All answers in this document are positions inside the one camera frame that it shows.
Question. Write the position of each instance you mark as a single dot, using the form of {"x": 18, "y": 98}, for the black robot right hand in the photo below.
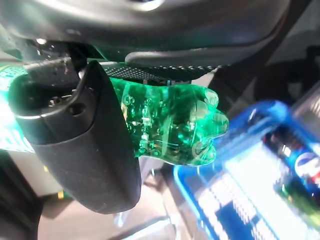
{"x": 87, "y": 162}

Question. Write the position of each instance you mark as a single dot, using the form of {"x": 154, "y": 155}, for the green sprite bottle yellow cap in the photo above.
{"x": 175, "y": 125}

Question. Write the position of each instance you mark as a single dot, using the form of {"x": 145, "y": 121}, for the blue plastic shopping basket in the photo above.
{"x": 270, "y": 110}

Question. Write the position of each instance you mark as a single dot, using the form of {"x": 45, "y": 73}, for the pepsi cola bottle blue label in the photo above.
{"x": 307, "y": 162}

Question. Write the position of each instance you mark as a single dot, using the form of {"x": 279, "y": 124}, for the tall green drink can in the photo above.
{"x": 300, "y": 200}

